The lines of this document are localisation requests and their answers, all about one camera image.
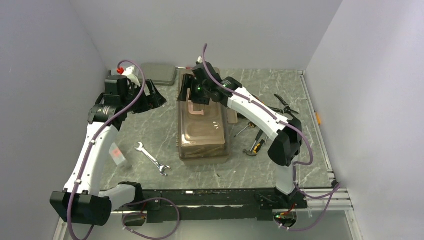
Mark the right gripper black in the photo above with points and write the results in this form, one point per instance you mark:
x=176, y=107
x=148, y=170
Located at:
x=188, y=82

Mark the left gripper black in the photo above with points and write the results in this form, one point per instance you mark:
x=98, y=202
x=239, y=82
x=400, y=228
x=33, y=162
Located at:
x=155, y=100

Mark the translucent brown tool box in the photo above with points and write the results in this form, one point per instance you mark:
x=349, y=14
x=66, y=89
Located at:
x=203, y=133

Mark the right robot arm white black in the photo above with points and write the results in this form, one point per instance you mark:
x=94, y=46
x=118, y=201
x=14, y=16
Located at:
x=284, y=134

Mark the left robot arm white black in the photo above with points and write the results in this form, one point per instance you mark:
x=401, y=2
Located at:
x=81, y=200

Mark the small clear box red label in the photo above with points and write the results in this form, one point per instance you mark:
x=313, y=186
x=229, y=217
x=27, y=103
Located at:
x=117, y=156

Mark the large silver open-end wrench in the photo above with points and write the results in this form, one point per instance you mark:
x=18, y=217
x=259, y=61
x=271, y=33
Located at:
x=161, y=167

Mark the black needle-nose pliers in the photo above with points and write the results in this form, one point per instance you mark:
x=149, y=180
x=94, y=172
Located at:
x=287, y=109

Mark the orange object at table edge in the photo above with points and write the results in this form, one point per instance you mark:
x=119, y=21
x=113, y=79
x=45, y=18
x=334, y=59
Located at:
x=318, y=118

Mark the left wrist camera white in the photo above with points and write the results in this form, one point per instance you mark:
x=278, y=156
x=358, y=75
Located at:
x=131, y=73

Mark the black yellow handled screwdriver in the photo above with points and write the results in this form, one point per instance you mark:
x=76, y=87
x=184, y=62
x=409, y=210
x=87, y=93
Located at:
x=249, y=125

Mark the orange handled pliers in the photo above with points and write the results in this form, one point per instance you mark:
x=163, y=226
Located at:
x=277, y=110

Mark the claw hammer yellow black handle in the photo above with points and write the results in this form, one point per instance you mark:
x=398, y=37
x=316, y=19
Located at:
x=257, y=145

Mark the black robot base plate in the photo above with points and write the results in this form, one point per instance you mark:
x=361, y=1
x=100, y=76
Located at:
x=215, y=204

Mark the aluminium rail frame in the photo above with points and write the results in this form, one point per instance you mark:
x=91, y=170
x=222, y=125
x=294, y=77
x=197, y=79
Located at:
x=318, y=199

